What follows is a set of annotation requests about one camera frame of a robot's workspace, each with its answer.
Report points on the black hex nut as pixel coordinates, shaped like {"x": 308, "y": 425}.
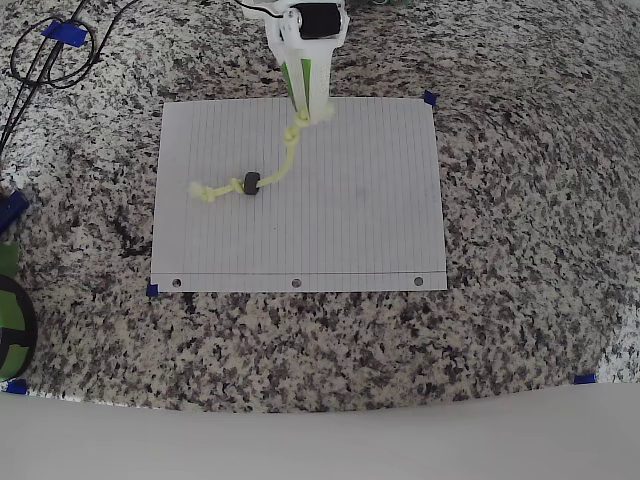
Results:
{"x": 251, "y": 184}

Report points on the green tape piece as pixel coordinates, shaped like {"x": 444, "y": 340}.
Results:
{"x": 7, "y": 257}

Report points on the white gripper, black motor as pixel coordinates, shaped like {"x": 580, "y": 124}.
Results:
{"x": 320, "y": 25}

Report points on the white backdrop board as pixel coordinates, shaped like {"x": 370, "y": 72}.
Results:
{"x": 320, "y": 445}

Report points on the white lined paper sheet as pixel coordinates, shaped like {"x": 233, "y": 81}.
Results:
{"x": 325, "y": 225}

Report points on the small blue tape piece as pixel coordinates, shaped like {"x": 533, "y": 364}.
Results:
{"x": 585, "y": 379}
{"x": 16, "y": 386}
{"x": 152, "y": 290}
{"x": 430, "y": 98}

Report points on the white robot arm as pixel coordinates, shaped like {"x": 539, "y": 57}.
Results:
{"x": 277, "y": 6}

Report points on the long blue tape strip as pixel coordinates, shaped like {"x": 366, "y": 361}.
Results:
{"x": 67, "y": 34}

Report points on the black and green object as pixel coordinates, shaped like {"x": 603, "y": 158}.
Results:
{"x": 10, "y": 315}

